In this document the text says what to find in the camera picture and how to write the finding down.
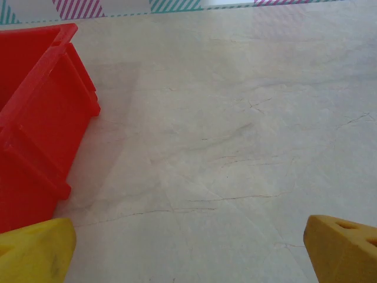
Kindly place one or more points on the red plastic bin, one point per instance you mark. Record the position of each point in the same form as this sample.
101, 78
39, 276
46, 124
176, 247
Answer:
38, 132

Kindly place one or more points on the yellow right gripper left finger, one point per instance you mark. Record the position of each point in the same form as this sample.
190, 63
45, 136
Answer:
32, 253

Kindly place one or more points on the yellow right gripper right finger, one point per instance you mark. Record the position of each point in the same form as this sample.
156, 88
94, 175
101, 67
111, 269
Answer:
344, 256

